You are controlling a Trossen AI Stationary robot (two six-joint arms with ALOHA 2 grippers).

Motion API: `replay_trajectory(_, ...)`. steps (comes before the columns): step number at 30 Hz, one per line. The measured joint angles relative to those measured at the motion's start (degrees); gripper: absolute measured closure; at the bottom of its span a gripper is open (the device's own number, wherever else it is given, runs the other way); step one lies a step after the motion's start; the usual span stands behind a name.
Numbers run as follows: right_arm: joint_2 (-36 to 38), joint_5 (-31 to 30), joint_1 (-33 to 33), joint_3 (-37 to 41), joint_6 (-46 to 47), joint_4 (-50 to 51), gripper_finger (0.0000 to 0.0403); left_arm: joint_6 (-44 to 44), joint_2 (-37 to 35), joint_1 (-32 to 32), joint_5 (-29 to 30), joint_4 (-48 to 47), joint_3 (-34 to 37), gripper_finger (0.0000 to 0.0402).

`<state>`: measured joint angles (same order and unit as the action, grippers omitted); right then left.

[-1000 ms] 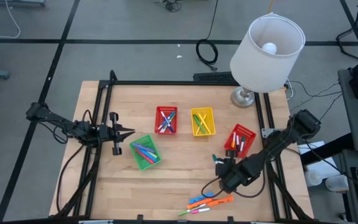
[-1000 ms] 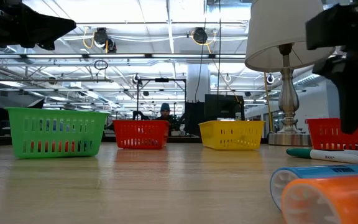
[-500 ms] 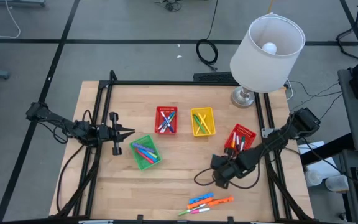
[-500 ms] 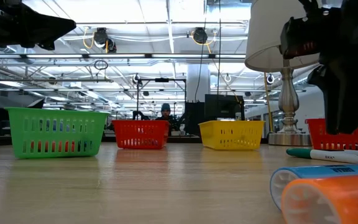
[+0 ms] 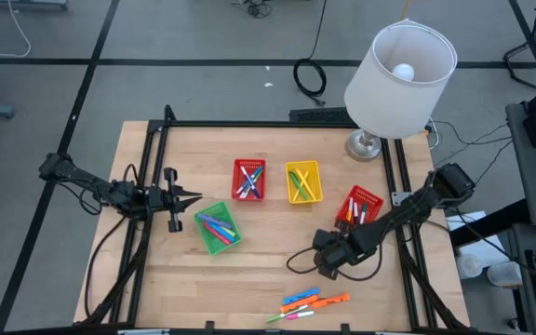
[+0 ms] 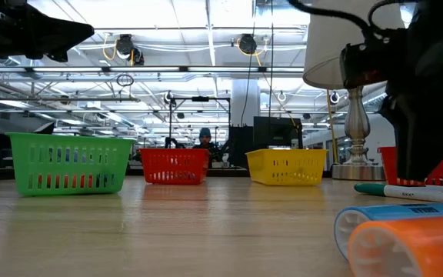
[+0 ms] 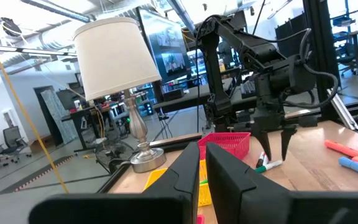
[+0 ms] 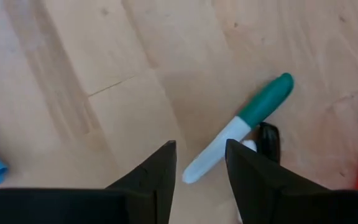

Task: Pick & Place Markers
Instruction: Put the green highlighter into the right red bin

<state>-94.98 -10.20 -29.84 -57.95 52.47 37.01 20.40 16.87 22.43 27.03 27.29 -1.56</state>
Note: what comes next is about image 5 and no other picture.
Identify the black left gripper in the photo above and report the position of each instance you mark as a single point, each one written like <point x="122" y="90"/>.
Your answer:
<point x="161" y="200"/>

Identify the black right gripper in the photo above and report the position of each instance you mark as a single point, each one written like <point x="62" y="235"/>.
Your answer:
<point x="338" y="253"/>

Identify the purple highlighter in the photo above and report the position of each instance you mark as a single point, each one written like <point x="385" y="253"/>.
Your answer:
<point x="213" y="219"/>

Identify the yellow capped white marker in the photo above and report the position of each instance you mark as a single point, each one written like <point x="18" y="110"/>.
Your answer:
<point x="350" y="209"/>

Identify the pink highlighter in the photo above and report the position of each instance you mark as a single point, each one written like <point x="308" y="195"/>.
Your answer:
<point x="216" y="234"/>

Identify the green capped white marker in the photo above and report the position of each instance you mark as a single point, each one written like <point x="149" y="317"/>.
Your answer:
<point x="364" y="213"/>

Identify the blue highlighter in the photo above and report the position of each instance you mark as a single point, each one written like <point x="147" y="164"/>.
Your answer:
<point x="301" y="296"/>
<point x="223" y="230"/>

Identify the green highlighter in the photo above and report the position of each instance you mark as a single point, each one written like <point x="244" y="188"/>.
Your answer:
<point x="231" y="231"/>

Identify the blue markers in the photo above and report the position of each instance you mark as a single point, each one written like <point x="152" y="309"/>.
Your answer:
<point x="252" y="181"/>

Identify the yellow pen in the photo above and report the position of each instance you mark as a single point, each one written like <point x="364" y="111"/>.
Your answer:
<point x="306" y="182"/>
<point x="301" y="187"/>

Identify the green capped thin marker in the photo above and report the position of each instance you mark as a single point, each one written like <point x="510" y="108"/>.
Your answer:
<point x="286" y="314"/>

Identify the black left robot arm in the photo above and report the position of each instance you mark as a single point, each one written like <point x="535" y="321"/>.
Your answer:
<point x="110" y="191"/>

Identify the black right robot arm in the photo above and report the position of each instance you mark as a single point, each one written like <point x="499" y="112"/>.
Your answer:
<point x="403" y="211"/>

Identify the green plastic basket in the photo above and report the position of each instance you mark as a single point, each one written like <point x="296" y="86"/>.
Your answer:
<point x="212" y="249"/>

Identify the red plastic basket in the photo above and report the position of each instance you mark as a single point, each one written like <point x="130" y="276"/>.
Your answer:
<point x="237" y="163"/>
<point x="372" y="197"/>

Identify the pink capped thin marker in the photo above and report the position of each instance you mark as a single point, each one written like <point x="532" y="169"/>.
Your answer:
<point x="299" y="315"/>

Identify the yellow plastic basket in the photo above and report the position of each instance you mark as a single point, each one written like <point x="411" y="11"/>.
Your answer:
<point x="291" y="165"/>

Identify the white cup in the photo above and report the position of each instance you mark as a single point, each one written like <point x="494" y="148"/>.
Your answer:
<point x="468" y="265"/>
<point x="504" y="273"/>

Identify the white paper sheet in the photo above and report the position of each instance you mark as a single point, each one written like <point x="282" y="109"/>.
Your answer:
<point x="479" y="244"/>

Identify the white shade table lamp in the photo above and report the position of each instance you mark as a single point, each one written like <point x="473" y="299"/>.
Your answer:
<point x="389" y="107"/>

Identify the grey cart base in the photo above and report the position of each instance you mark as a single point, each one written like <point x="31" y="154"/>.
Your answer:
<point x="28" y="4"/>

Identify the black frame clamp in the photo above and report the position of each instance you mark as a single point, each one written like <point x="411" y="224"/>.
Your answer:
<point x="344" y="328"/>
<point x="210" y="326"/>

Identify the silver aluminium bracket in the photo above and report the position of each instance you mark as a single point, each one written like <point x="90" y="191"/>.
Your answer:
<point x="391" y="332"/>
<point x="142" y="332"/>

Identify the black aluminium table frame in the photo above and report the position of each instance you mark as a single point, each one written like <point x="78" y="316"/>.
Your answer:
<point x="268" y="124"/>

